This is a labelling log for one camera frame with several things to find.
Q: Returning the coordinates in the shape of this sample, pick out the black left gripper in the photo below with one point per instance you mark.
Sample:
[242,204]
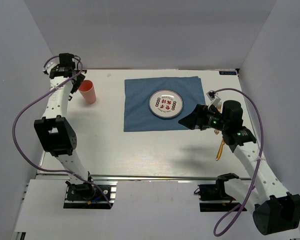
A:
[80,78]

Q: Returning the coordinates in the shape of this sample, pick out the pink plastic cup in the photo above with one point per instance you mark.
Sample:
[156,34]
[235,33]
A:
[88,92]

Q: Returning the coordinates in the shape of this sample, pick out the gold fork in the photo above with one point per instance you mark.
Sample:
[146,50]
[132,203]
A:
[219,108]

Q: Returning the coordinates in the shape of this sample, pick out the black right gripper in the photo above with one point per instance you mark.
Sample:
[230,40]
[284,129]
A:
[198,117]

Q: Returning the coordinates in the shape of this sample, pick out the aluminium table edge rail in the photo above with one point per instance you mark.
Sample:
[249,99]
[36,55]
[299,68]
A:
[127,178]

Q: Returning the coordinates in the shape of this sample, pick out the gold knife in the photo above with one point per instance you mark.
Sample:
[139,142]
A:
[220,150]

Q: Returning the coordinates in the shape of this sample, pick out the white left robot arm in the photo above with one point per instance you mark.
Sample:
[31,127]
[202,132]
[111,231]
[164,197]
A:
[54,131]

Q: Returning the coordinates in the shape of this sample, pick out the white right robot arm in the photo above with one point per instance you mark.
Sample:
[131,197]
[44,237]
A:
[273,208]

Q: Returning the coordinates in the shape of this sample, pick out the right table corner label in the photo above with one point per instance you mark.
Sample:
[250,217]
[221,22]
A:
[228,73]

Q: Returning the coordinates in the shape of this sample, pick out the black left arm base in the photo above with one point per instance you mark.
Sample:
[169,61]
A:
[86,196]

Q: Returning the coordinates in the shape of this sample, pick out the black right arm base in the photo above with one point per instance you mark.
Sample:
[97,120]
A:
[211,201]

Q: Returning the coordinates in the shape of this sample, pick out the blue cloth napkin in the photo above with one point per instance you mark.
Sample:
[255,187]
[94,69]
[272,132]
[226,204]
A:
[138,116]

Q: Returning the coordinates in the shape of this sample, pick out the white plate with red characters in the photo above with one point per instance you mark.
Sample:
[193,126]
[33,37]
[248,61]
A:
[166,104]

